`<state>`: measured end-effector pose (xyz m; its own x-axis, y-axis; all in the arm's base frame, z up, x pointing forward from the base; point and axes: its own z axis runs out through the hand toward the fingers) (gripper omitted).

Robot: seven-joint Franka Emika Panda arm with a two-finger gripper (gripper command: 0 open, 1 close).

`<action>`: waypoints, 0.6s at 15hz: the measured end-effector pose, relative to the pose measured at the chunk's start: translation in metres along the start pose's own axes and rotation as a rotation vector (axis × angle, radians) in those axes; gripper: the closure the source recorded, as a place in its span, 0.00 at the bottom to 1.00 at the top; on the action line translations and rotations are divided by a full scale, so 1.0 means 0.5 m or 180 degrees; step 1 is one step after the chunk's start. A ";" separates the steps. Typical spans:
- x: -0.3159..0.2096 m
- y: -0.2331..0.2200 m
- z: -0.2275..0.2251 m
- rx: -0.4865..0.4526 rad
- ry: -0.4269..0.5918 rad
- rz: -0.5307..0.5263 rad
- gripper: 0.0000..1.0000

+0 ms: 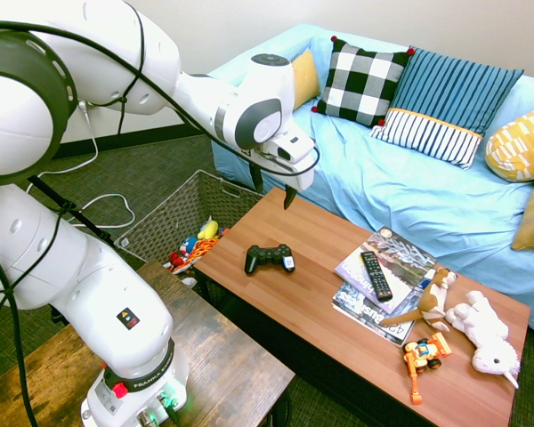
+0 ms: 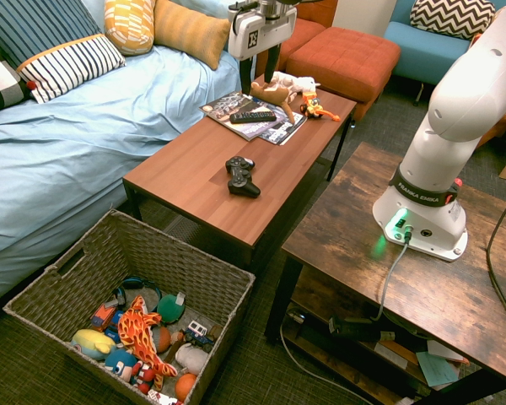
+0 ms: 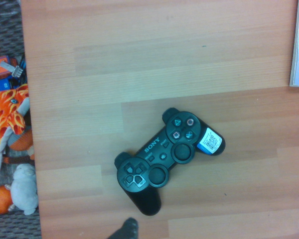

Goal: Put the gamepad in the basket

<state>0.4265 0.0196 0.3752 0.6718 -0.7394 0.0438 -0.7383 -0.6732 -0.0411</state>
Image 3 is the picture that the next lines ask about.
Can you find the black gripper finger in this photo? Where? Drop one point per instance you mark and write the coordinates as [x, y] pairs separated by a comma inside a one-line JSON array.
[[126, 230]]

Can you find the black Sony gamepad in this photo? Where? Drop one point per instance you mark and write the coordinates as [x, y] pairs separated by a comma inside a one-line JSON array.
[[162, 159]]

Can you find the dark woven basket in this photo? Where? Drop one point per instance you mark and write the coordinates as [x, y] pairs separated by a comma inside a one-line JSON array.
[[5, 27]]

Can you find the grey plush toy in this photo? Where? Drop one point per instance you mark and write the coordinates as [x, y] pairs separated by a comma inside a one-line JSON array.
[[23, 189]]

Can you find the orange knitted plush toy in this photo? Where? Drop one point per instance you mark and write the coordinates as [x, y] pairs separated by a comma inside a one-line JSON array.
[[22, 143]]

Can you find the orange flame-pattern plush toy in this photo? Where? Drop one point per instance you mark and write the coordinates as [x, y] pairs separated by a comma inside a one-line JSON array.
[[5, 119]]

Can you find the blue toy block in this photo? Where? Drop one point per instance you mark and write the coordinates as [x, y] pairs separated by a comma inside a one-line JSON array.
[[1, 85]]

